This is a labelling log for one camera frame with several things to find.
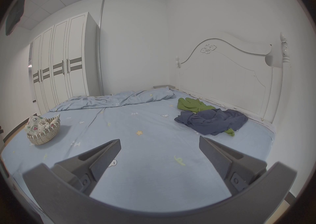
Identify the white wardrobe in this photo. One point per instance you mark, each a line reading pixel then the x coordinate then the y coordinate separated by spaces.
pixel 64 65

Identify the pale blue quilt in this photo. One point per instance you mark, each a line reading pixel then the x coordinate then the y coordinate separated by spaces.
pixel 118 99

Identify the dark blue garment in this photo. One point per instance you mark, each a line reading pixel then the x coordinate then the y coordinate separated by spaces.
pixel 212 121

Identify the bed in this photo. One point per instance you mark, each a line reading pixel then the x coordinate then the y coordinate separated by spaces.
pixel 148 124

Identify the green shorts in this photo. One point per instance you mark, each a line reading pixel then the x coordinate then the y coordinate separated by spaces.
pixel 190 104

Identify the cream printed pyjama top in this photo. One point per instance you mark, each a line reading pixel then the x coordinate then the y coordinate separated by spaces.
pixel 37 124

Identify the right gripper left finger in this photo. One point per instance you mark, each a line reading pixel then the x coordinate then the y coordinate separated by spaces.
pixel 81 168

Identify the round woven basket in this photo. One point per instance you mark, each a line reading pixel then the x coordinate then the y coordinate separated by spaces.
pixel 44 136

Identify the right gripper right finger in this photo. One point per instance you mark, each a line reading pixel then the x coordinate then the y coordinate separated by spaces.
pixel 237 168

